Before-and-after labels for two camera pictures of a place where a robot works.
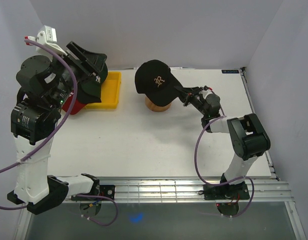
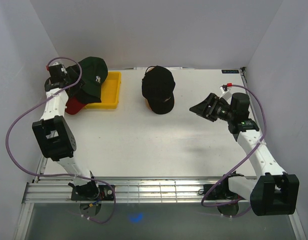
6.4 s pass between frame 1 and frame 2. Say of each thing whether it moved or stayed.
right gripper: moved
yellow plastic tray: stayed
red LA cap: stayed
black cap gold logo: moved
